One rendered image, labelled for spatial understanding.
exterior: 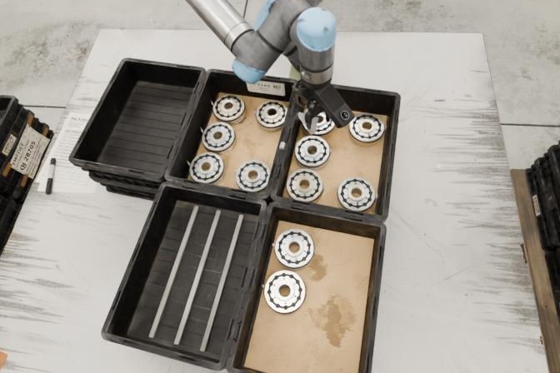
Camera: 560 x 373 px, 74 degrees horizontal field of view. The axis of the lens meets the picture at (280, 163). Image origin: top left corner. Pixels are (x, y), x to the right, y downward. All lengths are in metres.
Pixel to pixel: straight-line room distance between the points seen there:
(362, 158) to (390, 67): 0.50
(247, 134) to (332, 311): 0.57
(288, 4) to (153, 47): 0.98
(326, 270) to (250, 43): 0.59
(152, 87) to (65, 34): 1.87
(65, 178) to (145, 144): 0.36
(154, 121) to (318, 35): 0.73
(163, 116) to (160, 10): 1.82
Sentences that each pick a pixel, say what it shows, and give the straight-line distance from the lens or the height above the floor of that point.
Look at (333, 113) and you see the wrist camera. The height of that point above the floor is 1.11.
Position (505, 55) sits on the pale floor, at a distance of 2.73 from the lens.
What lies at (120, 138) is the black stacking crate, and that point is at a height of 0.83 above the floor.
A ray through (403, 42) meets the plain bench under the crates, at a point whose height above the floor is 0.70.
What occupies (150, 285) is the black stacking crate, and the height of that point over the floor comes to 0.83.
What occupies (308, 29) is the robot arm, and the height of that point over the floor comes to 1.31.
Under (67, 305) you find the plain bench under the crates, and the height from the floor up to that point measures 0.70.
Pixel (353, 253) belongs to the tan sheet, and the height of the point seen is 0.83.
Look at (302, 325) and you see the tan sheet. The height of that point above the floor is 0.83.
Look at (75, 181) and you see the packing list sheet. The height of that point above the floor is 0.70.
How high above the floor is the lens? 1.82
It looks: 62 degrees down
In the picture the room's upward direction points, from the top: 10 degrees counter-clockwise
